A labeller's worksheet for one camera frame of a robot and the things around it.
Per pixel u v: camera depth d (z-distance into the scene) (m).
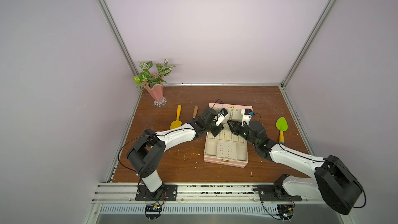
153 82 0.95
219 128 0.76
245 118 0.74
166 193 0.73
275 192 0.66
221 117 0.76
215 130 0.77
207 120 0.67
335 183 0.41
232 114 0.82
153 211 0.71
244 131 0.72
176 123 0.97
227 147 0.81
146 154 0.45
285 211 0.70
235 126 0.73
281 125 0.98
